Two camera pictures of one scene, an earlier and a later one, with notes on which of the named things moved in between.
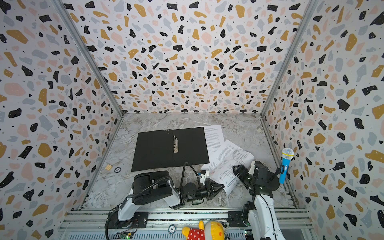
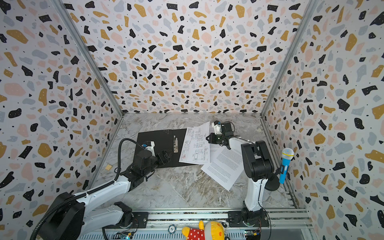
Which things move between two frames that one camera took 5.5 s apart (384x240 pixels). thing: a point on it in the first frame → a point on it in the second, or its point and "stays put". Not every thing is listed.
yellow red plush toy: x=211 y=230 stays put
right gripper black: x=249 y=173 → x=214 y=139
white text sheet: x=227 y=149 → x=214 y=150
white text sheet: x=214 y=138 → x=226 y=167
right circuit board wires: x=248 y=234 stays put
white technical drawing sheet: x=224 y=175 → x=196 y=148
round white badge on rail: x=172 y=229 stays put
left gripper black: x=208 y=190 → x=166 y=159
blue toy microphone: x=287 y=154 stays put
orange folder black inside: x=165 y=148 stays put
